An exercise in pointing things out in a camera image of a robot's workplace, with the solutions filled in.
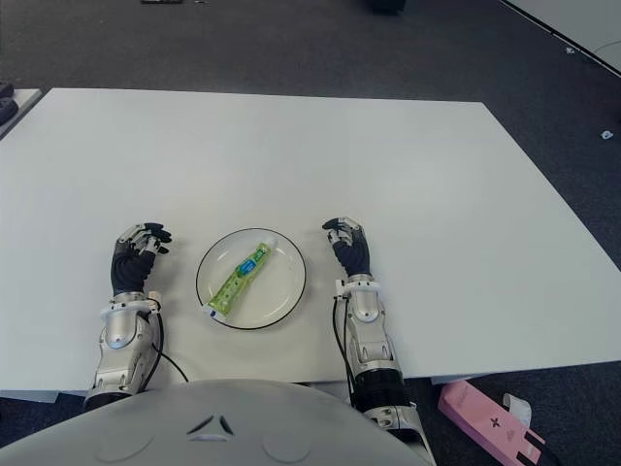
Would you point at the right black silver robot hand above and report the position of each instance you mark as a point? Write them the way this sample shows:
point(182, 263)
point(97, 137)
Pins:
point(355, 257)

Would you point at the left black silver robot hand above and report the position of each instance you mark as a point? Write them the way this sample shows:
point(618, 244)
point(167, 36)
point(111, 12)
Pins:
point(130, 272)

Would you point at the green toothpaste tube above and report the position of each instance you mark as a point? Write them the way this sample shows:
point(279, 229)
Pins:
point(240, 276)

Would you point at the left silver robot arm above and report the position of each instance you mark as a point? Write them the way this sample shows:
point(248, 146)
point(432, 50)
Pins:
point(119, 330)

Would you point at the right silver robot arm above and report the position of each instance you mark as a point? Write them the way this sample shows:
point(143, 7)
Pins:
point(369, 335)

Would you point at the white plate with black rim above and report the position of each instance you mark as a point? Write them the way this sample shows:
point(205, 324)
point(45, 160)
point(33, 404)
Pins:
point(284, 286)

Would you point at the grey robot torso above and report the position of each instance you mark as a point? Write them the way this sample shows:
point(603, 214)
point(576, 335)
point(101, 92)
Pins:
point(218, 427)

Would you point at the pink cardboard box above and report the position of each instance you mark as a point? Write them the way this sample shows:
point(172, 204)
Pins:
point(475, 408)

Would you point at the grey side table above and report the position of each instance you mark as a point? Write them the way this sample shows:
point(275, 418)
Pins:
point(26, 99)

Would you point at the black handheld controller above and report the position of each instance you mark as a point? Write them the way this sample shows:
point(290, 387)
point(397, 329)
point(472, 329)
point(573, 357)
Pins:
point(7, 110)
point(6, 89)

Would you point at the white paper tag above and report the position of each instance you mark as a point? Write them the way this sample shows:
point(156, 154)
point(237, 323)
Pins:
point(518, 408)

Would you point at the white table with black edge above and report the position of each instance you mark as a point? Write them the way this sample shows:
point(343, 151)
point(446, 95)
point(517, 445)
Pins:
point(582, 24)

